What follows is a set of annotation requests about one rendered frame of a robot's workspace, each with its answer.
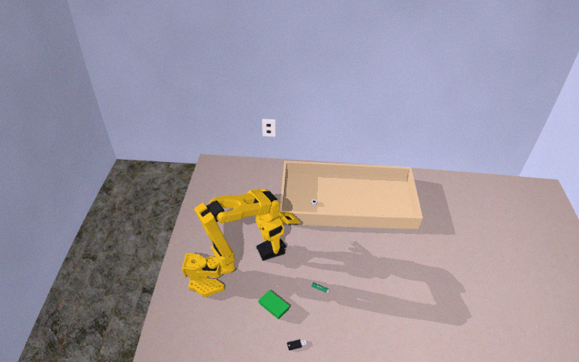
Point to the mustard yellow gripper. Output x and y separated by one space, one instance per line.
274 228

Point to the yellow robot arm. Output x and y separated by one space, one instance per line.
244 205

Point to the green cylinder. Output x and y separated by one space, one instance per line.
320 288

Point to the black usb flash drive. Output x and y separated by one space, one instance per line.
296 344

